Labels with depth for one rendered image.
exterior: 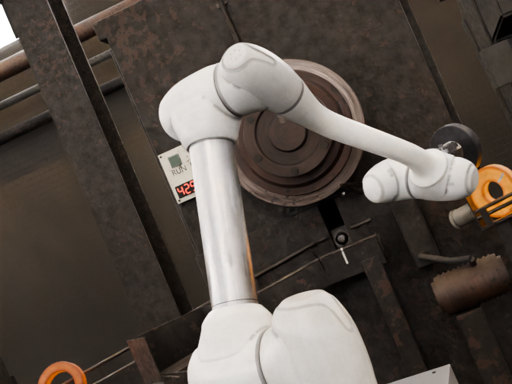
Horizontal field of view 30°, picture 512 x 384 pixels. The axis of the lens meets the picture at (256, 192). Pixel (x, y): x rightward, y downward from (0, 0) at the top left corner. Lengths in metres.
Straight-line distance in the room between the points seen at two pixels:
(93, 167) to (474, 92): 4.37
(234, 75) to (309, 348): 0.60
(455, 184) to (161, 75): 1.31
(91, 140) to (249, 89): 3.90
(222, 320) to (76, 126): 4.07
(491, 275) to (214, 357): 1.15
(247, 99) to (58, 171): 7.81
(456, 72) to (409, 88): 5.98
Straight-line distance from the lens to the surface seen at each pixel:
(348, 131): 2.23
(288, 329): 1.83
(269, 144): 2.96
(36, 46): 6.06
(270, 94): 2.06
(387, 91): 3.16
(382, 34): 3.18
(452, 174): 2.33
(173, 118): 2.14
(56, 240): 9.86
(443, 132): 2.73
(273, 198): 3.04
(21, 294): 10.07
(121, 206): 5.84
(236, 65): 2.01
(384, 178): 2.40
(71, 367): 3.37
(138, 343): 2.83
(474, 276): 2.86
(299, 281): 3.05
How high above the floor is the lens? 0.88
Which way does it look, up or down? 2 degrees up
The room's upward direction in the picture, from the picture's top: 23 degrees counter-clockwise
